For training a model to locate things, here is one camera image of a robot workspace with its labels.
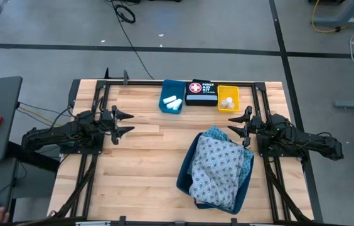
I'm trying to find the grey desk leg frame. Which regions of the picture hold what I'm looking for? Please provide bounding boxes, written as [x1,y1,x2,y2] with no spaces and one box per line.
[313,0,354,28]

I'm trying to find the black flat plate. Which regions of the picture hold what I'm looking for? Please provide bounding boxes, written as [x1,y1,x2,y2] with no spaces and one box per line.
[68,78,82,108]

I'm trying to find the orange cable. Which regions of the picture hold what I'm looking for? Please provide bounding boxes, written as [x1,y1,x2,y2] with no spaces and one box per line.
[18,105,63,126]

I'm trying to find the black aluminium table frame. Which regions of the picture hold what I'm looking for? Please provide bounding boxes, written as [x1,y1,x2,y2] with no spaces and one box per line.
[53,80,314,226]

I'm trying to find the yellow floor cable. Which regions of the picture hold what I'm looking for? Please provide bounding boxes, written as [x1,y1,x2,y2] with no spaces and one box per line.
[311,0,354,34]

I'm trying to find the teal patterned gown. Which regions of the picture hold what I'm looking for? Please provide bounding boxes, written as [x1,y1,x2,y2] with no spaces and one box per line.
[186,125,255,189]

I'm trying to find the large navy fabric bin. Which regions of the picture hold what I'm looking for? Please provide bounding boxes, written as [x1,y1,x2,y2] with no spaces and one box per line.
[176,131,255,216]

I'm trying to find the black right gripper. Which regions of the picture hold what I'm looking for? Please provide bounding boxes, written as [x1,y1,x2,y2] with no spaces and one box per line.
[227,105,264,148]

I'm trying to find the small teal plastic bin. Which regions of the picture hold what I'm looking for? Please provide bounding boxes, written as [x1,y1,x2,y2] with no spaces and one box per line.
[158,78,186,115]

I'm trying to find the silver aluminium bar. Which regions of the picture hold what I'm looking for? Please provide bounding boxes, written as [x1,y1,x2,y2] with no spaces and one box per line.
[75,221,112,226]

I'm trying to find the small yellow plastic basket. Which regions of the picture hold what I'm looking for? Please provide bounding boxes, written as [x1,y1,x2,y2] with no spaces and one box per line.
[217,85,240,114]

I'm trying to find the black first aid kit pouch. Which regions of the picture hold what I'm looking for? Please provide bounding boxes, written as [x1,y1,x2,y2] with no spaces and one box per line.
[185,78,219,107]

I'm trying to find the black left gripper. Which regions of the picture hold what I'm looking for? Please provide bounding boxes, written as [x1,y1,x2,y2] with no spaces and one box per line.
[100,105,136,146]

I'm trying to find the black coiled floor cable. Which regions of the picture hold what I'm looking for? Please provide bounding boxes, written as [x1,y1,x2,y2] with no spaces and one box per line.
[104,0,156,80]

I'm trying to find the thin black desk cable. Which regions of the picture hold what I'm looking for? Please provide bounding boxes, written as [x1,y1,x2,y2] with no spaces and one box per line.
[18,100,73,119]

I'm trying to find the white grey patterned gown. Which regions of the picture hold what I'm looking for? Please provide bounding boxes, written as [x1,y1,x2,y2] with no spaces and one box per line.
[188,134,245,212]

